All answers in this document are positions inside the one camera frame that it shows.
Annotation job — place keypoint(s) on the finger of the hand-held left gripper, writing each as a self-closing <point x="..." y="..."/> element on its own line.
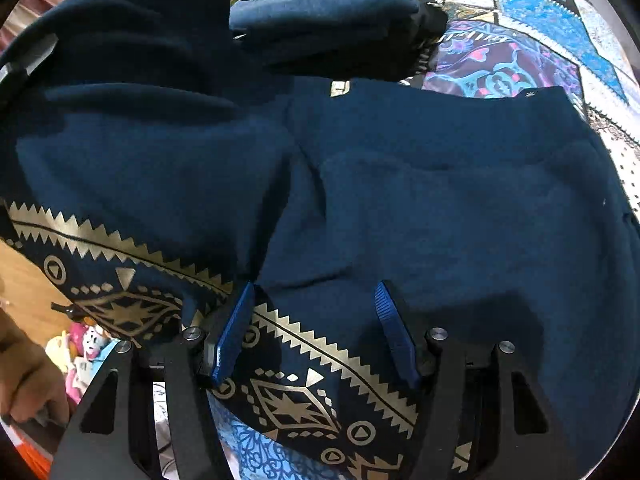
<point x="67" y="311"/>

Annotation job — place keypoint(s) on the person's left hand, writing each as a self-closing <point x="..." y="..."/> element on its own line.
<point x="35" y="375"/>

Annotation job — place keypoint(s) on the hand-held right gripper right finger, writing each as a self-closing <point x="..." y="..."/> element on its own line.
<point x="396" y="335"/>

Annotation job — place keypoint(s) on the folded blue garment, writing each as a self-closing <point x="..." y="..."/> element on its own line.
<point x="325" y="10"/>

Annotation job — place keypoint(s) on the navy sweater with gold print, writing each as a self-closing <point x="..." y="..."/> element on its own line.
<point x="400" y="185"/>

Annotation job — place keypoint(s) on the pink and white plush toy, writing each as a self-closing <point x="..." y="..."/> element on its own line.
<point x="87" y="350"/>

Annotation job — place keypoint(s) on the blue patchwork quilt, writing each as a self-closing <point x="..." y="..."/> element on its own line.
<point x="525" y="35"/>

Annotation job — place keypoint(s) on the black garment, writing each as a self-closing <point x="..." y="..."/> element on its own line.
<point x="425" y="35"/>

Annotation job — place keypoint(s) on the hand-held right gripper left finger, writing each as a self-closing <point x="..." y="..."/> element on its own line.
<point x="231" y="335"/>

